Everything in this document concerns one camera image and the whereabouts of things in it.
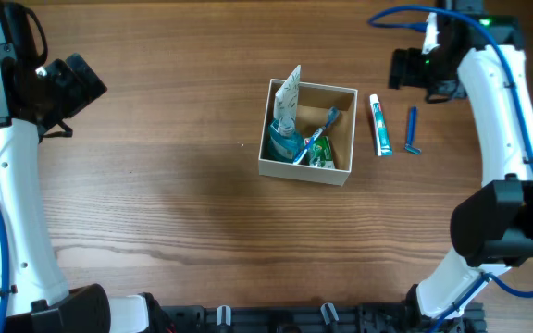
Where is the blue disposable razor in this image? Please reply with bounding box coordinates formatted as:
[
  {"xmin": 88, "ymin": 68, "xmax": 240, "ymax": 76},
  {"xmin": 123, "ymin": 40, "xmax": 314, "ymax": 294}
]
[{"xmin": 404, "ymin": 106, "xmax": 421, "ymax": 154}]

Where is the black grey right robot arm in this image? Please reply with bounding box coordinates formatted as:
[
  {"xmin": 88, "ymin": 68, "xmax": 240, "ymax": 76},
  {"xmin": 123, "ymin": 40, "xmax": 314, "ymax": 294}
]
[{"xmin": 390, "ymin": 1, "xmax": 533, "ymax": 332}]

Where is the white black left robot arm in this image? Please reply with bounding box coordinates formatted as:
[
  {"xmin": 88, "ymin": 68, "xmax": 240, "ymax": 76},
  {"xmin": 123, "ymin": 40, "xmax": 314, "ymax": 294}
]
[{"xmin": 0, "ymin": 1, "xmax": 153, "ymax": 332}]

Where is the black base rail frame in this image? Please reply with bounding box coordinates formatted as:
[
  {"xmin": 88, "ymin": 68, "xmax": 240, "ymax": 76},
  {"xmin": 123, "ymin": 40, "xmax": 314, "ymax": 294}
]
[{"xmin": 155, "ymin": 302, "xmax": 488, "ymax": 333}]

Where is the green white soap box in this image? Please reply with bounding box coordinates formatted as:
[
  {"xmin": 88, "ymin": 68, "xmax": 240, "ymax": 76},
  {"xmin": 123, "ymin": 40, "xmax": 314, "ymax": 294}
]
[{"xmin": 306, "ymin": 136, "xmax": 335, "ymax": 169}]

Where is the blue white toothbrush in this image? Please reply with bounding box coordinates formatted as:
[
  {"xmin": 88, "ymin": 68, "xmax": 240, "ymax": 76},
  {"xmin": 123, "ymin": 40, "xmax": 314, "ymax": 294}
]
[{"xmin": 292, "ymin": 106, "xmax": 340, "ymax": 165}]

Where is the white floral lotion tube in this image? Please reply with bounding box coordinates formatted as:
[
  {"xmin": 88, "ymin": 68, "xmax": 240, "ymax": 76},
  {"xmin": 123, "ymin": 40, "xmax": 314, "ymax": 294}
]
[{"xmin": 273, "ymin": 65, "xmax": 302, "ymax": 120}]

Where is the teal toothpaste tube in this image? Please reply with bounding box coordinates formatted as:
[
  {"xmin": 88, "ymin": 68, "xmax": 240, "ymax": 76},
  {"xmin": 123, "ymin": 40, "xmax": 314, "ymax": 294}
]
[{"xmin": 369, "ymin": 94, "xmax": 393, "ymax": 156}]

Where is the white cardboard box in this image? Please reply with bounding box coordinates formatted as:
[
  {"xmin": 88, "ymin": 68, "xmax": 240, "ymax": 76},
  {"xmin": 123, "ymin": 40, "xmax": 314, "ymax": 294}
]
[{"xmin": 258, "ymin": 79, "xmax": 358, "ymax": 186}]

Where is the blue mouthwash bottle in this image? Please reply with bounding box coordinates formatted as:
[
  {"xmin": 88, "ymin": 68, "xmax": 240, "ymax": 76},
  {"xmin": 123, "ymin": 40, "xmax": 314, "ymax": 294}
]
[{"xmin": 268, "ymin": 116, "xmax": 304, "ymax": 163}]

